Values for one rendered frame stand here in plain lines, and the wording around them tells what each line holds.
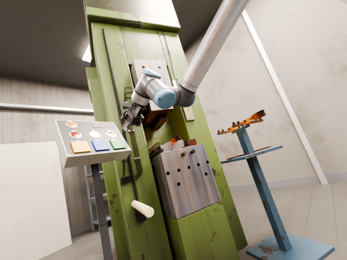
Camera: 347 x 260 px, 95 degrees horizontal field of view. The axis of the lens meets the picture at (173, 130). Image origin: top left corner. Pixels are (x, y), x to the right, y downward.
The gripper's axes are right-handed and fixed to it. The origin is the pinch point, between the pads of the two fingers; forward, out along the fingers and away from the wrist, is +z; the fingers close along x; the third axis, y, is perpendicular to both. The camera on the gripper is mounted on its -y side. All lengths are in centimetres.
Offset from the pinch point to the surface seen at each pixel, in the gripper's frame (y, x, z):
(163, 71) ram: -50, 54, -28
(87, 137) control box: -5.9, -15.1, 11.1
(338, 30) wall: -7, 278, -181
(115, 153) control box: 6.4, -3.0, 12.9
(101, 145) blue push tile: 1.2, -9.6, 10.3
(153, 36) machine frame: -103, 66, -47
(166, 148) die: 6.7, 38.8, 13.5
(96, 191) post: 14.9, -10.9, 32.2
